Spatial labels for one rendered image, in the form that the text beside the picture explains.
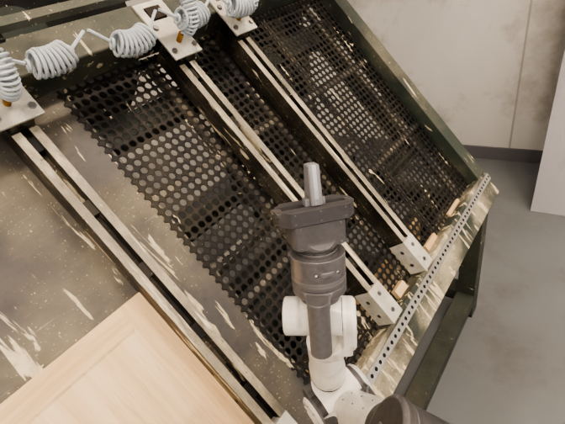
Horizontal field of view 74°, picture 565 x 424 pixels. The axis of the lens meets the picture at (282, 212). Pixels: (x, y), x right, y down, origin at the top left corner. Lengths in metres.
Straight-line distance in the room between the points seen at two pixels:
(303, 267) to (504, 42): 3.21
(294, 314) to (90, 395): 0.49
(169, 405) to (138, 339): 0.16
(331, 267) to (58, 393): 0.61
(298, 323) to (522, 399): 1.73
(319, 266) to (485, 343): 1.89
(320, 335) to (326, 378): 0.19
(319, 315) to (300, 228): 0.13
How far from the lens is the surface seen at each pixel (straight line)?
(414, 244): 1.38
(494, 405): 2.21
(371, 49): 1.84
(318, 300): 0.58
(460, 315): 2.25
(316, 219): 0.55
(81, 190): 0.96
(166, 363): 0.95
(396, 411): 0.59
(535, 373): 2.35
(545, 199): 3.30
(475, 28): 3.63
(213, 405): 0.99
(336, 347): 0.70
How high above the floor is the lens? 1.90
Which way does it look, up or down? 34 degrees down
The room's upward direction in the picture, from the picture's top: 14 degrees counter-clockwise
